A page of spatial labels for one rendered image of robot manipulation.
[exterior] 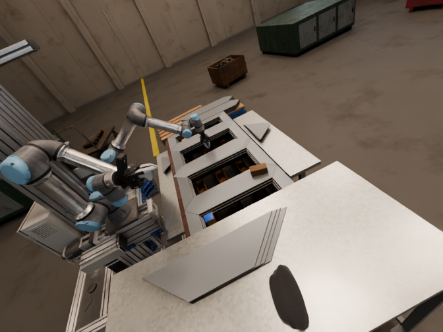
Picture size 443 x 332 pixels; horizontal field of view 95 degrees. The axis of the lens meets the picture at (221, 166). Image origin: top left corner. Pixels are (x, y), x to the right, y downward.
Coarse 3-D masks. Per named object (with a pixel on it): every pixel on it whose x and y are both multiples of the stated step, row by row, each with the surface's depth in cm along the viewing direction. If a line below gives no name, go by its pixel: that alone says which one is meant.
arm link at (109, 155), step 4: (104, 152) 163; (108, 152) 162; (112, 152) 160; (116, 152) 166; (104, 156) 159; (108, 156) 158; (112, 156) 160; (116, 156) 163; (104, 160) 158; (108, 160) 159; (112, 160) 160; (112, 164) 161
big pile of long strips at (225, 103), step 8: (232, 96) 272; (208, 104) 278; (216, 104) 269; (224, 104) 260; (232, 104) 252; (192, 112) 276; (200, 112) 267; (208, 112) 258; (216, 112) 251; (184, 120) 265
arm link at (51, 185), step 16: (32, 144) 92; (16, 160) 84; (32, 160) 88; (48, 160) 95; (16, 176) 85; (32, 176) 88; (48, 176) 94; (48, 192) 96; (64, 192) 100; (80, 208) 106; (96, 208) 114; (80, 224) 107; (96, 224) 111
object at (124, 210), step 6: (126, 204) 134; (114, 210) 126; (120, 210) 129; (126, 210) 132; (108, 216) 129; (114, 216) 128; (120, 216) 129; (126, 216) 131; (114, 222) 129; (120, 222) 130
